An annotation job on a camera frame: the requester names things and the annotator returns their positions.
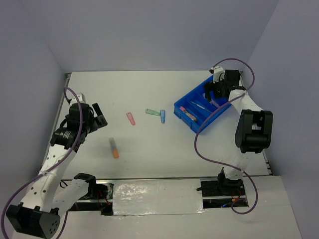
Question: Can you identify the silver taped front panel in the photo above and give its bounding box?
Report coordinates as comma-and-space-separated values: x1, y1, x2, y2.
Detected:
113, 179, 204, 216

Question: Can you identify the blue divided plastic tray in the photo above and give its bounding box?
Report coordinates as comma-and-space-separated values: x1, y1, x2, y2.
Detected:
174, 76, 232, 133

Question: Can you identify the thin ballpoint pen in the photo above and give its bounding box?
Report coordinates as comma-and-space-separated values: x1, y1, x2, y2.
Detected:
191, 101, 212, 114

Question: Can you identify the blue correction tape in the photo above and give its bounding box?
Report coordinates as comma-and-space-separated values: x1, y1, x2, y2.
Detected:
160, 110, 165, 124

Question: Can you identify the pink correction tape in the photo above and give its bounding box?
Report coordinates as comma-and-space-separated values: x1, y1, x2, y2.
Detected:
126, 112, 136, 125

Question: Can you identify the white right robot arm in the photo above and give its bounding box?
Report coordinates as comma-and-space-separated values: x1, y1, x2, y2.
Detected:
203, 66, 273, 195

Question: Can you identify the green correction tape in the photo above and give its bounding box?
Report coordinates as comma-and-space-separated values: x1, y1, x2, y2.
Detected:
145, 109, 160, 116

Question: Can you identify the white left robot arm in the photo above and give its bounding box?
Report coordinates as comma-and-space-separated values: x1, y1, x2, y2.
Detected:
2, 93, 108, 239

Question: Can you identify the purple pink highlighter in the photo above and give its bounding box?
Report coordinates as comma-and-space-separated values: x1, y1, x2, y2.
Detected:
211, 100, 220, 108

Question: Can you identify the orange highlighter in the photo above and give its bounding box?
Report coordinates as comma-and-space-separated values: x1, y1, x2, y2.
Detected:
109, 137, 119, 158

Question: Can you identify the orange pink marker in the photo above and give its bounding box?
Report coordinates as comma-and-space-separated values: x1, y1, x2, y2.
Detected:
179, 106, 197, 121

